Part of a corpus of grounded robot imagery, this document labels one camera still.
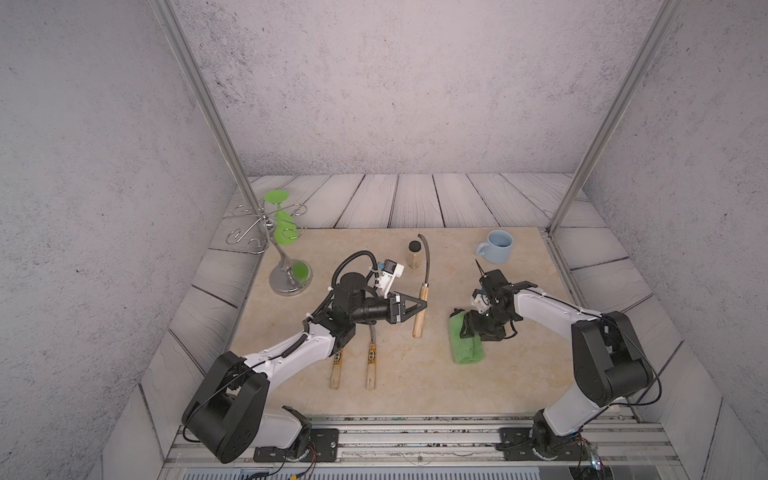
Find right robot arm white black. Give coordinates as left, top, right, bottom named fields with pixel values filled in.
left=460, top=269, right=660, bottom=461

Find left aluminium corner post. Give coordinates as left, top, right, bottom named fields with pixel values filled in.
left=150, top=0, right=263, bottom=215

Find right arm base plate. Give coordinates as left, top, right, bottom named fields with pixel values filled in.
left=495, top=427, right=590, bottom=462

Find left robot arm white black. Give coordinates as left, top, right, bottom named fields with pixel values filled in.
left=181, top=272, right=427, bottom=463

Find right aluminium corner post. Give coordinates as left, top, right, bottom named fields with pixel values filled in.
left=546, top=0, right=685, bottom=238

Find light blue ceramic mug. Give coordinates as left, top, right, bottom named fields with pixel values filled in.
left=475, top=230, right=514, bottom=264

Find sickle wooden handle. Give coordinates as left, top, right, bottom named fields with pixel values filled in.
left=411, top=233, right=432, bottom=340
left=366, top=325, right=377, bottom=390
left=329, top=349, right=343, bottom=390

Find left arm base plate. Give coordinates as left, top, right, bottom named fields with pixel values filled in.
left=253, top=427, right=340, bottom=463

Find silver metal glass rack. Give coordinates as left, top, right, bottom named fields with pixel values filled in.
left=225, top=203, right=313, bottom=296

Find small jar black lid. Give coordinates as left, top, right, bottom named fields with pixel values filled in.
left=406, top=240, right=424, bottom=269

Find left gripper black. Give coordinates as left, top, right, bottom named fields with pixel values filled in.
left=346, top=293, right=425, bottom=327

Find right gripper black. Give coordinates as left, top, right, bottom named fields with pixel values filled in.
left=457, top=306, right=512, bottom=341

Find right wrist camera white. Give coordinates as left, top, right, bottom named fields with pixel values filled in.
left=471, top=289, right=491, bottom=315

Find green microfiber rag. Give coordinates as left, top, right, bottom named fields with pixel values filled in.
left=448, top=309, right=485, bottom=365

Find aluminium rail frame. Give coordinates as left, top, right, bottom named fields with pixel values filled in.
left=160, top=407, right=687, bottom=479

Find aluminium corner post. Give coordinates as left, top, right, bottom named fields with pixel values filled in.
left=150, top=0, right=263, bottom=215
left=546, top=0, right=685, bottom=238

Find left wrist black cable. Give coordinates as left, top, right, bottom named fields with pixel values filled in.
left=329, top=250, right=380, bottom=301

